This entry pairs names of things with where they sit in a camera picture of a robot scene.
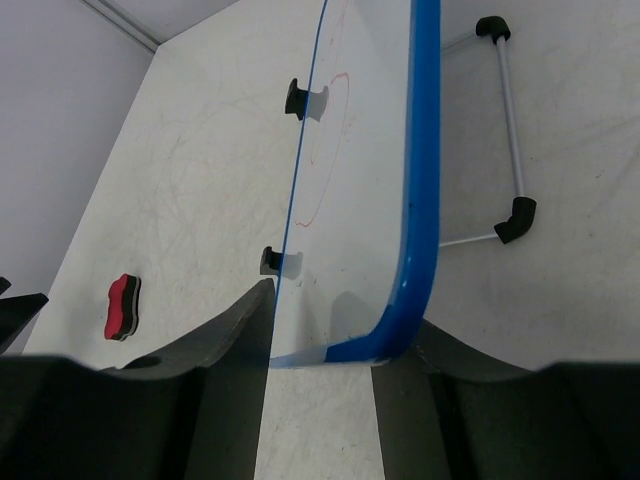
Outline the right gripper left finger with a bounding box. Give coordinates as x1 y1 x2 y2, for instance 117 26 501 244
1 279 275 479

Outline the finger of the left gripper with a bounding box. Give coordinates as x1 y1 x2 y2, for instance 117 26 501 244
0 293 49 353
0 277 11 295

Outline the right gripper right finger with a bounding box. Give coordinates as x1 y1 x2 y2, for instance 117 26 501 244
371 322 639 479

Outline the red bone-shaped eraser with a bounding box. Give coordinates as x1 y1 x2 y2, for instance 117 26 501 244
104 273 141 341

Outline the blue framed whiteboard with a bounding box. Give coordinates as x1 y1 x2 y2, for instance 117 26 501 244
270 1 441 369

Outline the whiteboard wire stand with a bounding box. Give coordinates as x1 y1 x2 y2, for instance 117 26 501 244
258 15 538 277

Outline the left aluminium frame post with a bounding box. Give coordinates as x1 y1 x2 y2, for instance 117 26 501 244
80 0 163 53

